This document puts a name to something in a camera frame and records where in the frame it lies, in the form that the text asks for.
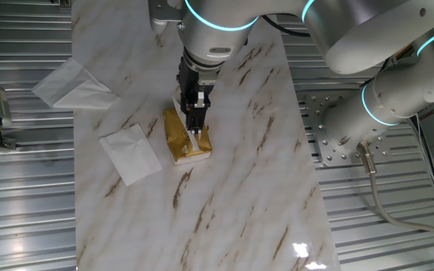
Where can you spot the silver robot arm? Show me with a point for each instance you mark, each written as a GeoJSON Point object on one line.
{"type": "Point", "coordinates": [352, 30]}

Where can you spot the gold tissue pack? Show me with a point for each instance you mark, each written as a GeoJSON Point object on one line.
{"type": "Point", "coordinates": [177, 139]}

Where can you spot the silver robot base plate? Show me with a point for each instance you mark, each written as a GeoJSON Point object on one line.
{"type": "Point", "coordinates": [316, 143]}

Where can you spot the marble pattern mat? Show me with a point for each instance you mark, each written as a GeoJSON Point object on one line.
{"type": "Point", "coordinates": [220, 203]}

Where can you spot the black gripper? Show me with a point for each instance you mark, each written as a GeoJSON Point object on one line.
{"type": "Point", "coordinates": [194, 81]}

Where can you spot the large unfolded white napkin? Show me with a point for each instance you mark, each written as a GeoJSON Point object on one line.
{"type": "Point", "coordinates": [72, 88]}

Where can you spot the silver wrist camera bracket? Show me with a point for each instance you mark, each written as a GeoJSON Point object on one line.
{"type": "Point", "coordinates": [160, 15]}

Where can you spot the small folded white napkin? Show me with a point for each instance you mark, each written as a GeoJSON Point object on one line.
{"type": "Point", "coordinates": [132, 154]}

